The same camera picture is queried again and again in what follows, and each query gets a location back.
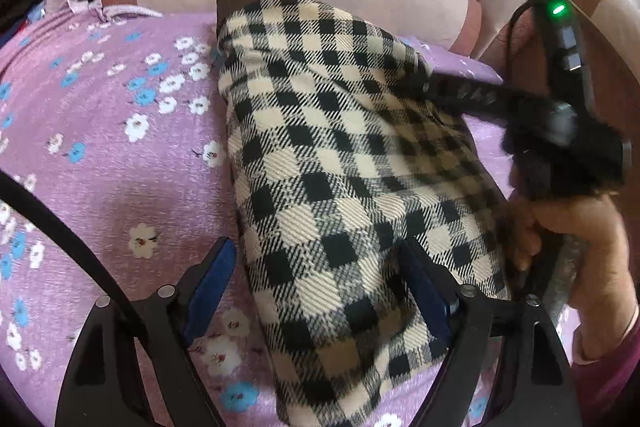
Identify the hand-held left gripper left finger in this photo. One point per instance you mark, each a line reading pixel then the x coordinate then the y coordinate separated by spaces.
pixel 212 287

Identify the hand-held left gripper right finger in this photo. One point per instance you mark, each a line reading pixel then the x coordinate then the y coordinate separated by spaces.
pixel 425 294

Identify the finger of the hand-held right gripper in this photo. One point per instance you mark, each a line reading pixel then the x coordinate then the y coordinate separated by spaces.
pixel 470 99

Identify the black and cream checked coat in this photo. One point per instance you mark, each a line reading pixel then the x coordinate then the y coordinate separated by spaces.
pixel 325 157

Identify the person's right forearm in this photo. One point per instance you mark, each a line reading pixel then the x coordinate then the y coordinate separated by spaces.
pixel 615 387

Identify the blue and red garment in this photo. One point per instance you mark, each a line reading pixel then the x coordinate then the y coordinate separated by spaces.
pixel 31 14

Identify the person's right hand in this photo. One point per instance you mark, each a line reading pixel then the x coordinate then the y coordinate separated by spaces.
pixel 607 277

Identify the purple floral bed sheet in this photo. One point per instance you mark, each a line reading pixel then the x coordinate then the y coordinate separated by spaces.
pixel 125 187

